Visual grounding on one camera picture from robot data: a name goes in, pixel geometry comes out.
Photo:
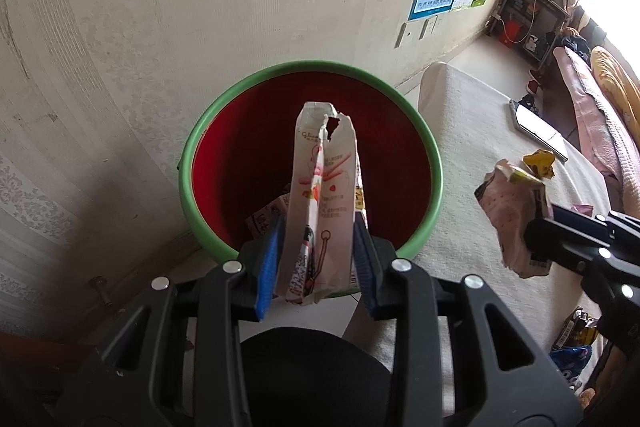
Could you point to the white printed carton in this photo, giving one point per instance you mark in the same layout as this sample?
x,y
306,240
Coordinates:
x,y
262,222

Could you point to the small red bucket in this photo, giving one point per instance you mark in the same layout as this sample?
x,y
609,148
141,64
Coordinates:
x,y
510,34

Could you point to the bed with pink sheet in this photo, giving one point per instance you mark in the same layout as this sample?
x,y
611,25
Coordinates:
x,y
595,117

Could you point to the red bucket with green rim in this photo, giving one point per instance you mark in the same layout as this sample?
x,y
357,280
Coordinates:
x,y
250,147

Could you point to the yellow snack packet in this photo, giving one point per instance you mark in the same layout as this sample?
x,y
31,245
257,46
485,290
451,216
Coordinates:
x,y
539,164

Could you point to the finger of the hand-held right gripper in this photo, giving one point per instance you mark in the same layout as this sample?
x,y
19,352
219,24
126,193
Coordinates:
x,y
565,242

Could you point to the brown wooden board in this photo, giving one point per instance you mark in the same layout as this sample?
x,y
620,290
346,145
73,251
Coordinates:
x,y
45,357

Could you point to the pink snack wrapper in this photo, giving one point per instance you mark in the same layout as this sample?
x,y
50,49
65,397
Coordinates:
x,y
330,187

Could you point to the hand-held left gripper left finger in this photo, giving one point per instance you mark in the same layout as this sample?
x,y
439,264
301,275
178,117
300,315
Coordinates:
x,y
270,267

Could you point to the white wall socket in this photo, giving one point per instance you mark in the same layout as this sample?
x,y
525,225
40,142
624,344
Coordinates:
x,y
428,27

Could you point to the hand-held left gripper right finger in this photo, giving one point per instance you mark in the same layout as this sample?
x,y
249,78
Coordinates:
x,y
365,272

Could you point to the metal bolt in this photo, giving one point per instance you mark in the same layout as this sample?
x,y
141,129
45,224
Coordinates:
x,y
100,289

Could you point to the black shoes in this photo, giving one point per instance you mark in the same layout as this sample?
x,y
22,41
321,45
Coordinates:
x,y
529,104

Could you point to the yellow quilt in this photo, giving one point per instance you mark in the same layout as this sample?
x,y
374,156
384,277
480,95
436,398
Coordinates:
x,y
617,82

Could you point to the red shoes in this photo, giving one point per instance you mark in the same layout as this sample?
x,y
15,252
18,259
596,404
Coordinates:
x,y
535,81

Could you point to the pale pink dotted bag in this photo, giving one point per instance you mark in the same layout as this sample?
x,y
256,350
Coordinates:
x,y
505,217

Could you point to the white wall plate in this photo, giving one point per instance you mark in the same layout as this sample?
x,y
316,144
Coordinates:
x,y
404,36

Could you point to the pile of wrappers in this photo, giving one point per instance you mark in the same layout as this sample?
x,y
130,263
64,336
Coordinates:
x,y
575,347

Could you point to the dark shelf table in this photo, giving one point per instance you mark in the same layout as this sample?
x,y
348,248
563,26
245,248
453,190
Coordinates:
x,y
530,7

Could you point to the dark clothes pile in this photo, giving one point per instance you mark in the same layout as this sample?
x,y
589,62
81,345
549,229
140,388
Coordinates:
x,y
575,42

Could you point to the smartphone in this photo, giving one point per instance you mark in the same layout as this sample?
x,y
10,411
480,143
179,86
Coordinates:
x,y
542,132

